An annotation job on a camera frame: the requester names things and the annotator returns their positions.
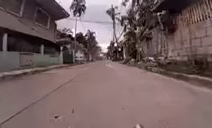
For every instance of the tall palm tree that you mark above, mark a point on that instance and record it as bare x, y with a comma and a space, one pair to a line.
77, 10

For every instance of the concrete block wall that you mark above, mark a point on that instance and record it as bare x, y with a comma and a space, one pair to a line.
194, 38

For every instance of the row of distant trees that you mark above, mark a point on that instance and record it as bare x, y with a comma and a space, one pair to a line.
89, 43

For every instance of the raised concrete kerb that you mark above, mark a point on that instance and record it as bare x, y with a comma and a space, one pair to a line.
24, 71

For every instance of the pale green boundary wall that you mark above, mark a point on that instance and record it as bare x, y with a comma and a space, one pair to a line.
14, 60

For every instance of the grey concrete road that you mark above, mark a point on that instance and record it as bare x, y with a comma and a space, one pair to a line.
107, 96

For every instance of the two-storey grey building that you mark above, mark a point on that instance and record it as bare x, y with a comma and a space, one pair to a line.
24, 26

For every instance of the utility pole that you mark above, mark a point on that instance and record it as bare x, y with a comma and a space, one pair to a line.
113, 30

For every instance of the green gate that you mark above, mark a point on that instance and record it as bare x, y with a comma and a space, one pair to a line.
68, 56

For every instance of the rubble strip beside road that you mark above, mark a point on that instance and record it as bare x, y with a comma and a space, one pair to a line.
167, 68

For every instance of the robot's own part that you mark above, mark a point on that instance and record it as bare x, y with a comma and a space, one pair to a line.
138, 126

